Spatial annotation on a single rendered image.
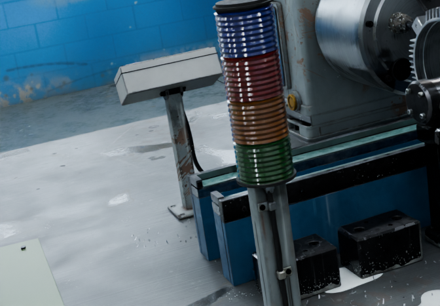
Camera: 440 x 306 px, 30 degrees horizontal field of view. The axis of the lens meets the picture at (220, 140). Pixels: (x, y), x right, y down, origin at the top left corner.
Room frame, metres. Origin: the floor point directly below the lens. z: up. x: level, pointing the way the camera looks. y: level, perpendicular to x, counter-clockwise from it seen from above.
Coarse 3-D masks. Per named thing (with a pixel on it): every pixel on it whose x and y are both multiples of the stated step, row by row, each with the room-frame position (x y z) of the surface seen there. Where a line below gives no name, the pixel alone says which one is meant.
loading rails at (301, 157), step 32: (384, 128) 1.28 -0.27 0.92; (320, 160) 1.20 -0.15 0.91; (352, 160) 1.22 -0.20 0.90; (384, 160) 1.13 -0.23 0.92; (416, 160) 1.14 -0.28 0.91; (192, 192) 1.16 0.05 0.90; (224, 192) 1.15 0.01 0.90; (288, 192) 1.08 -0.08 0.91; (320, 192) 1.09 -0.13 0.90; (352, 192) 1.11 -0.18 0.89; (384, 192) 1.12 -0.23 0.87; (416, 192) 1.14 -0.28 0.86; (224, 224) 1.04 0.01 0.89; (320, 224) 1.09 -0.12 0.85; (224, 256) 1.06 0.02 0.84
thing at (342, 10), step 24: (336, 0) 1.54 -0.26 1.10; (360, 0) 1.46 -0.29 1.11; (384, 0) 1.45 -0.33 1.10; (408, 0) 1.47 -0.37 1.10; (336, 24) 1.52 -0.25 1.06; (360, 24) 1.44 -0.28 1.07; (384, 24) 1.45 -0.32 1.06; (336, 48) 1.53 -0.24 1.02; (360, 48) 1.44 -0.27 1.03; (384, 48) 1.45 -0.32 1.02; (408, 48) 1.46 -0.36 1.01; (360, 72) 1.48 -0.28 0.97; (384, 72) 1.45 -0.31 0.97; (408, 72) 1.46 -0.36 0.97
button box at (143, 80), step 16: (208, 48) 1.38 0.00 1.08; (128, 64) 1.34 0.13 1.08; (144, 64) 1.34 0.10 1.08; (160, 64) 1.35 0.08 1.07; (176, 64) 1.35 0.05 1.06; (192, 64) 1.36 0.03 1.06; (208, 64) 1.37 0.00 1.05; (128, 80) 1.32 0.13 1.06; (144, 80) 1.33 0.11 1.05; (160, 80) 1.33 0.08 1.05; (176, 80) 1.34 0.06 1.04; (192, 80) 1.35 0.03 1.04; (208, 80) 1.38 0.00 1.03; (128, 96) 1.32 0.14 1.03; (144, 96) 1.35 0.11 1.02; (160, 96) 1.39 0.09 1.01
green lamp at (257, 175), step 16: (272, 144) 0.79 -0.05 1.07; (288, 144) 0.81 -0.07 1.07; (240, 160) 0.80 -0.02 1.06; (256, 160) 0.79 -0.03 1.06; (272, 160) 0.79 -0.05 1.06; (288, 160) 0.80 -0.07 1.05; (240, 176) 0.81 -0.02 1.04; (256, 176) 0.79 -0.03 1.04; (272, 176) 0.79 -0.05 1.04; (288, 176) 0.80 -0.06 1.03
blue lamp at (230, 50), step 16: (224, 16) 0.80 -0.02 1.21; (240, 16) 0.79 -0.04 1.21; (256, 16) 0.79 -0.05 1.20; (272, 16) 0.81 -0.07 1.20; (224, 32) 0.80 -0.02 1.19; (240, 32) 0.79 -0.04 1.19; (256, 32) 0.79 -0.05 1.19; (272, 32) 0.80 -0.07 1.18; (224, 48) 0.81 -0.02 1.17; (240, 48) 0.79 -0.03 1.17; (256, 48) 0.79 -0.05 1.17; (272, 48) 0.80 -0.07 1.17
